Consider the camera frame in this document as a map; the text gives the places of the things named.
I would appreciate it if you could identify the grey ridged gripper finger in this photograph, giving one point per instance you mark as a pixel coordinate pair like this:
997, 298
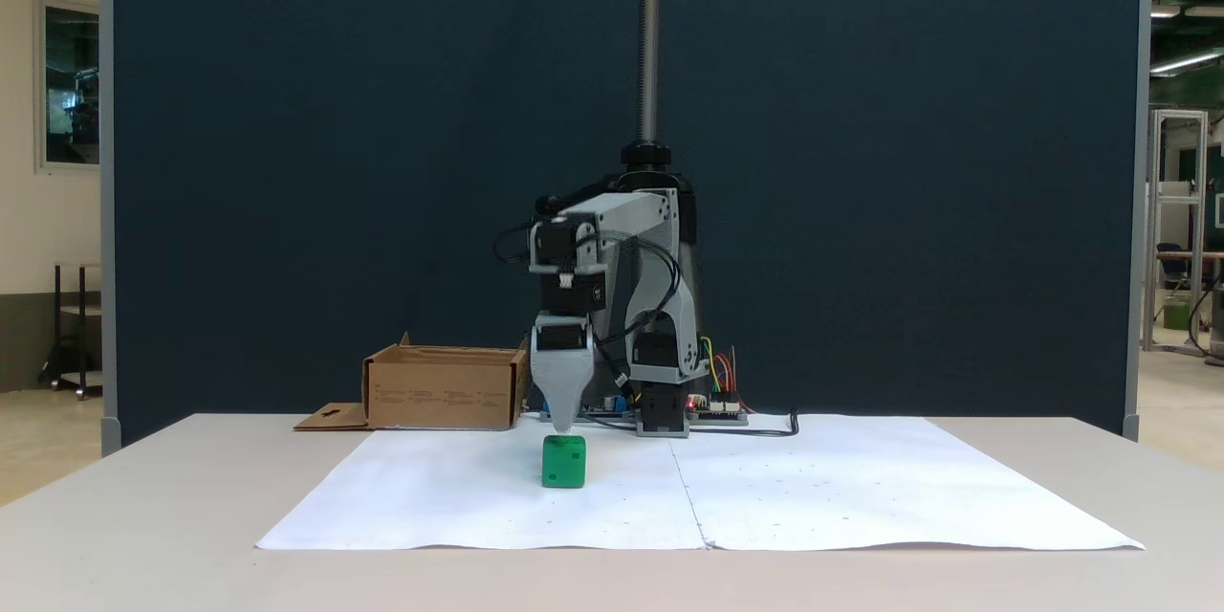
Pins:
564, 382

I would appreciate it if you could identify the green die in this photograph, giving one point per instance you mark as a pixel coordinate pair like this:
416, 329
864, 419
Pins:
562, 464

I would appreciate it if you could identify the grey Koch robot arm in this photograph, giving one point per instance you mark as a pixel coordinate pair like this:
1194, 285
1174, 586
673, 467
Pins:
631, 210

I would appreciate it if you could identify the green bin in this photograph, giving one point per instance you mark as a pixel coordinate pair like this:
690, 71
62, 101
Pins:
1177, 314

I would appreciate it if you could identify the blue circuit board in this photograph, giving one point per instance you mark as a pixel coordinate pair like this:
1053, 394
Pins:
612, 409

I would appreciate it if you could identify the brown cardboard box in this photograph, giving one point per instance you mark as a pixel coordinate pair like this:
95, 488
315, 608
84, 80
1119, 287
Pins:
440, 392

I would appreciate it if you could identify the white paper sheet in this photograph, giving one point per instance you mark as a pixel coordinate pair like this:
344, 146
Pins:
459, 507
889, 497

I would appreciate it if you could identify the dark blue partition panel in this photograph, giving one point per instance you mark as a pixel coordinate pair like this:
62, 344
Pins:
287, 115

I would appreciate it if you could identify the black shelf cart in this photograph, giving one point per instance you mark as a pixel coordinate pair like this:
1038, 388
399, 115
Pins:
72, 335

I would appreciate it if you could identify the dark office chair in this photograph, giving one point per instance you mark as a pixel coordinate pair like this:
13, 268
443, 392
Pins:
1172, 266

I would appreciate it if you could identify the ceiling light strip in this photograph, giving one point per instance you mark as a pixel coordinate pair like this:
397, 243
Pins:
1186, 61
1186, 10

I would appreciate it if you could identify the framed wall window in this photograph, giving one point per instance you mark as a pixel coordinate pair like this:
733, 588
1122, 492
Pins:
69, 81

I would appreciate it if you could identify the aluminium frame rack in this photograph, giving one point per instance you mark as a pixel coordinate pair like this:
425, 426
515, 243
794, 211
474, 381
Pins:
1178, 210

